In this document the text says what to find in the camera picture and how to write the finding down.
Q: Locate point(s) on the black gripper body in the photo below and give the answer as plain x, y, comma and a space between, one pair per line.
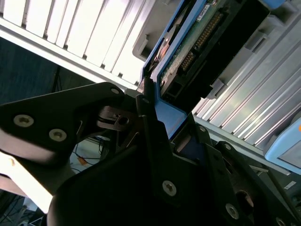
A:
105, 200

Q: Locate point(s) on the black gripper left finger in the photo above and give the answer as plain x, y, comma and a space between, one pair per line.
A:
47, 113

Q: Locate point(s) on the hard disk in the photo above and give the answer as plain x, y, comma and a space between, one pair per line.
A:
174, 113

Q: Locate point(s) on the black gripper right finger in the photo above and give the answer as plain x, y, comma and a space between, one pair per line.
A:
218, 169

